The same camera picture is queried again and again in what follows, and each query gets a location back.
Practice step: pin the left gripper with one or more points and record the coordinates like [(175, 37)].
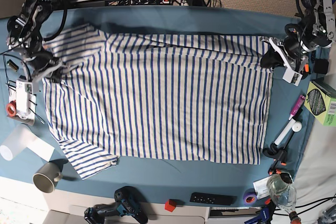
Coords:
[(285, 53)]

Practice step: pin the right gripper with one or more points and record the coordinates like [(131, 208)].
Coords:
[(41, 64)]

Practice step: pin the blue white striped T-shirt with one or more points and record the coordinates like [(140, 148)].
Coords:
[(175, 97)]

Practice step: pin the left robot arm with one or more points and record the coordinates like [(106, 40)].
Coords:
[(315, 29)]

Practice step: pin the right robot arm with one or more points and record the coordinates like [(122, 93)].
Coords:
[(25, 38)]

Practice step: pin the white plastic box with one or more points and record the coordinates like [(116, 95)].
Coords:
[(22, 100)]

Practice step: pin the green AA battery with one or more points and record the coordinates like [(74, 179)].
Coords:
[(12, 65)]

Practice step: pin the black small block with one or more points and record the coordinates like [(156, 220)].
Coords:
[(321, 66)]

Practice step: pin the purple glue tube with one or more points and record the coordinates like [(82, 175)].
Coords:
[(298, 104)]

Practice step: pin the red tape roll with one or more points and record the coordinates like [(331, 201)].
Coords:
[(11, 109)]

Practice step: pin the green cardboard box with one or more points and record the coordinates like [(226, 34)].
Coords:
[(320, 102)]

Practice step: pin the white marker pen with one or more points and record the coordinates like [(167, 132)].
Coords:
[(293, 125)]

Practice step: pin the translucent white plastic cup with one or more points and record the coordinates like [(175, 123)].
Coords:
[(21, 138)]

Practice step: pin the blue table cloth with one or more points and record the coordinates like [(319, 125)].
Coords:
[(159, 180)]

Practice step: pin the black orange bar clamp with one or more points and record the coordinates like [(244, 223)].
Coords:
[(278, 154)]

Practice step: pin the grey ceramic mug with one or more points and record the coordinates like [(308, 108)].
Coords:
[(47, 177)]

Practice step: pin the clear plastic bottle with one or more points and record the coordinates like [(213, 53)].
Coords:
[(284, 195)]

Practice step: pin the white paper card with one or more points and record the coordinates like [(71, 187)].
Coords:
[(260, 187)]

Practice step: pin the purple tape roll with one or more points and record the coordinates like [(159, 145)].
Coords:
[(250, 197)]

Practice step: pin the black teal power drill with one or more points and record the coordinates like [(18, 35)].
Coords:
[(125, 205)]

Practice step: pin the blue spring clamp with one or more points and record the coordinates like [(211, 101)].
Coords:
[(265, 215)]

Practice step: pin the black remote control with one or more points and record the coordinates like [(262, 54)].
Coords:
[(212, 199)]

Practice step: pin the red cube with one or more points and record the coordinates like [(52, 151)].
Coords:
[(170, 205)]

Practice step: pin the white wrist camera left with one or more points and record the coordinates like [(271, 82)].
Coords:
[(290, 76)]

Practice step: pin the black cable tie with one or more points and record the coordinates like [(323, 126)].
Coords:
[(5, 67)]

